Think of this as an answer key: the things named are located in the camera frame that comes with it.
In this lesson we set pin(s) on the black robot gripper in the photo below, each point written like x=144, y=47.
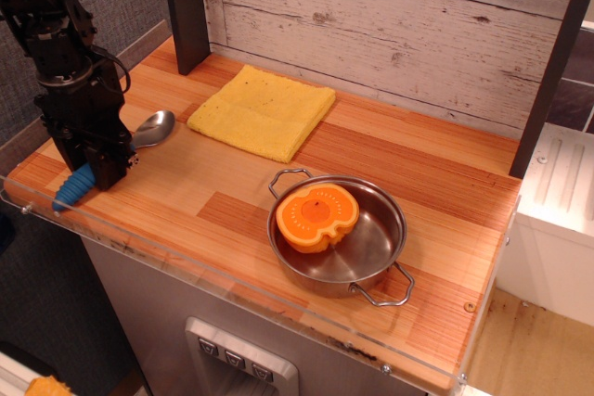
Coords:
x=81, y=112

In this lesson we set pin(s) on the blue handled metal spoon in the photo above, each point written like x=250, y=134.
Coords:
x=153, y=131

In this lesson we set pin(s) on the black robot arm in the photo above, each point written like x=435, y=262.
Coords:
x=55, y=34

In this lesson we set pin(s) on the yellow folded cloth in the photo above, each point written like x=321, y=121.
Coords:
x=263, y=113

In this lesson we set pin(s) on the orange toy fruit half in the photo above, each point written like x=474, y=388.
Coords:
x=316, y=216

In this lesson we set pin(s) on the yellow object at bottom left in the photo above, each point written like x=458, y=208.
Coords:
x=47, y=386

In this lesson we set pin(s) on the silver dispenser button panel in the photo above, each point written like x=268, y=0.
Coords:
x=228, y=365

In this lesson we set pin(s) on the stainless steel pot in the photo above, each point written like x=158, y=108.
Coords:
x=362, y=259

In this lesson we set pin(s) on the white toy sink unit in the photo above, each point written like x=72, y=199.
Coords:
x=548, y=259

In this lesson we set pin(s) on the dark left shelf post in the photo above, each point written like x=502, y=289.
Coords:
x=190, y=32

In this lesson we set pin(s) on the dark shelf post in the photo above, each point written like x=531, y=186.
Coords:
x=561, y=51
x=190, y=32

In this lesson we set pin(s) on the dark right shelf post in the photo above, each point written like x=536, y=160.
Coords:
x=561, y=51

